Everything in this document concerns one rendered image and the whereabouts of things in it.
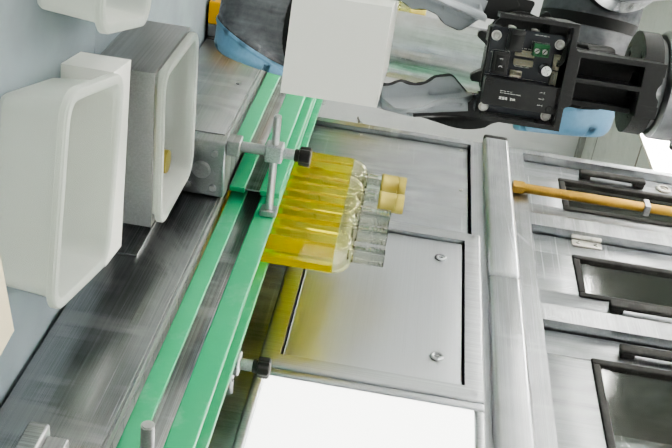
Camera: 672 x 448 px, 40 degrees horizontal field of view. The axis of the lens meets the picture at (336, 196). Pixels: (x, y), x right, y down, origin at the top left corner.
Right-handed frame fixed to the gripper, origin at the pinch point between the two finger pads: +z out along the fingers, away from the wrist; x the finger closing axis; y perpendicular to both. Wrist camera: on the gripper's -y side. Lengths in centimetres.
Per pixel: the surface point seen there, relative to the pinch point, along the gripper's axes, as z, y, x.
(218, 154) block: 22, -65, 25
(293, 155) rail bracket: 11, -65, 24
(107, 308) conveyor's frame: 29, -38, 41
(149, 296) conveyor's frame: 24, -41, 40
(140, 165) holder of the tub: 28, -45, 24
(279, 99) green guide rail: 17, -87, 19
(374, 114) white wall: 16, -713, 120
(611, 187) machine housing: -53, -140, 36
